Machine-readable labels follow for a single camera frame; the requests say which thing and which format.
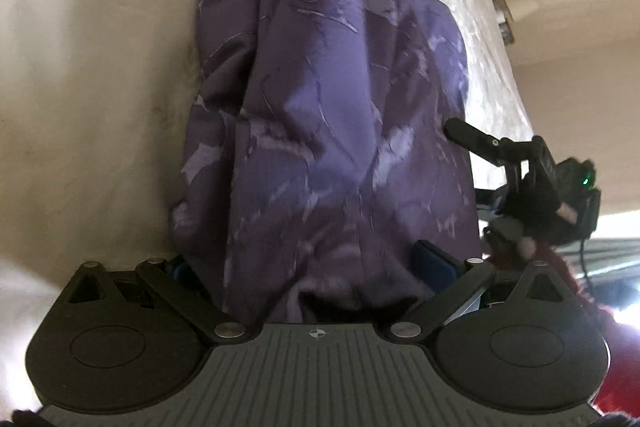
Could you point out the white floral bedspread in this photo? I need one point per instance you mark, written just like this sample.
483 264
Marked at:
95 100

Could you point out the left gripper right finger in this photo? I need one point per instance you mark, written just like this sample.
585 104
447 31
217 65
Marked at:
456 286

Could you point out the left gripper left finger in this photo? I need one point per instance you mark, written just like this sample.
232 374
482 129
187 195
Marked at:
180 288

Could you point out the dark picture frame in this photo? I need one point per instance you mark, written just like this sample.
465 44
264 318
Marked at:
505 27

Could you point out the gloved right hand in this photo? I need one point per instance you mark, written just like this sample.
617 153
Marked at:
519 220

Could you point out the right white nightstand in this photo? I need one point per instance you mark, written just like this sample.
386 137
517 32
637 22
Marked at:
515 10

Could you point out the purple patterned hooded jacket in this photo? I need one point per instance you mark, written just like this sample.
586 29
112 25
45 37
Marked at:
315 156

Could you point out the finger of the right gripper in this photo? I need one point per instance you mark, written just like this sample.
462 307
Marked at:
498 152

